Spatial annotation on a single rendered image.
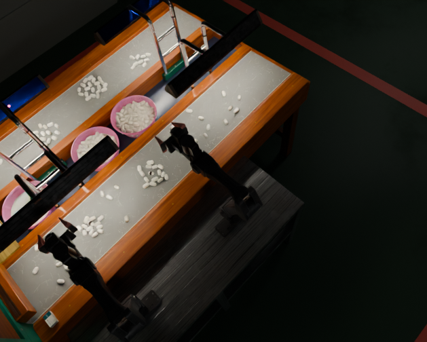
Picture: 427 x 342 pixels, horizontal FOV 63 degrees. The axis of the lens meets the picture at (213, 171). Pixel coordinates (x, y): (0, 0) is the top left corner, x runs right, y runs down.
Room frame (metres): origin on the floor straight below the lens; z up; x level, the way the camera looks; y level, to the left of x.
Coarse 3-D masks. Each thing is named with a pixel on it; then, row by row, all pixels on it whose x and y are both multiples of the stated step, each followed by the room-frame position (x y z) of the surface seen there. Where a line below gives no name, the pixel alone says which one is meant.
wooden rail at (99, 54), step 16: (160, 16) 2.05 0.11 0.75; (128, 32) 1.95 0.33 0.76; (96, 48) 1.86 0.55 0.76; (112, 48) 1.83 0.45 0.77; (80, 64) 1.75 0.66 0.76; (96, 64) 1.73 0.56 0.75; (64, 80) 1.65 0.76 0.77; (48, 96) 1.55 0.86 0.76; (32, 112) 1.46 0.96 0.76; (0, 128) 1.39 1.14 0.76; (16, 128) 1.38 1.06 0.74
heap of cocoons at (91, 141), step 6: (96, 132) 1.22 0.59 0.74; (90, 138) 1.20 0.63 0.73; (96, 138) 1.19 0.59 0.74; (102, 138) 1.17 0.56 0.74; (114, 138) 1.16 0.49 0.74; (84, 144) 1.17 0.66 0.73; (90, 144) 1.17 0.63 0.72; (78, 150) 1.13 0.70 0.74; (84, 150) 1.13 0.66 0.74; (78, 156) 1.09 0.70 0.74
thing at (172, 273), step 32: (224, 192) 0.72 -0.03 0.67; (288, 192) 0.65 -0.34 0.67; (192, 224) 0.59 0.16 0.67; (256, 224) 0.52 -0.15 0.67; (160, 256) 0.47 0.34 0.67; (192, 256) 0.44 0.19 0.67; (224, 256) 0.40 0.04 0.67; (128, 288) 0.36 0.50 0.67; (160, 288) 0.32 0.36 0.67; (192, 288) 0.29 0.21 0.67; (224, 288) 0.26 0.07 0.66; (96, 320) 0.25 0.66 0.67; (160, 320) 0.19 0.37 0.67; (192, 320) 0.16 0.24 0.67
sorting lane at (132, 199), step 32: (256, 64) 1.45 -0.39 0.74; (256, 96) 1.22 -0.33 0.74; (192, 128) 1.11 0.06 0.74; (224, 128) 1.06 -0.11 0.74; (128, 160) 1.00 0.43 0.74; (160, 160) 0.95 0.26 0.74; (96, 192) 0.85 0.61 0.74; (128, 192) 0.81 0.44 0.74; (160, 192) 0.77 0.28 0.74; (128, 224) 0.64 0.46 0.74; (32, 256) 0.59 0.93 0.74; (96, 256) 0.52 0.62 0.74; (32, 288) 0.44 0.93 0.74; (64, 288) 0.41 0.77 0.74; (32, 320) 0.30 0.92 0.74
